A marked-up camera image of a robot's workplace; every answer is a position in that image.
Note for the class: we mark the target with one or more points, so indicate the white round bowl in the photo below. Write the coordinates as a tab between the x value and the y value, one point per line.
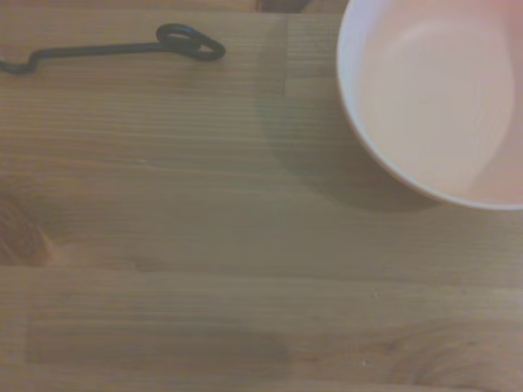
433	102

